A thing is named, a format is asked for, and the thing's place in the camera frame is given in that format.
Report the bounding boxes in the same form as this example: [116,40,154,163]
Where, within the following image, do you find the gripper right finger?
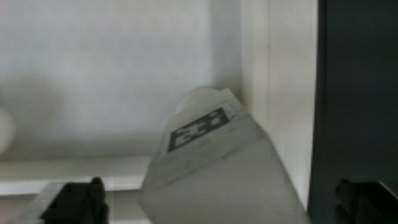
[335,179,398,224]

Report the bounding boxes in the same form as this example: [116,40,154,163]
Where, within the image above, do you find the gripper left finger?
[40,177,111,224]

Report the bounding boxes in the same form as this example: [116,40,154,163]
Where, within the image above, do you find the white leg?
[141,88,312,224]

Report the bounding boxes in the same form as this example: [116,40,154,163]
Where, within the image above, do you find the white square tabletop part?
[0,0,319,224]

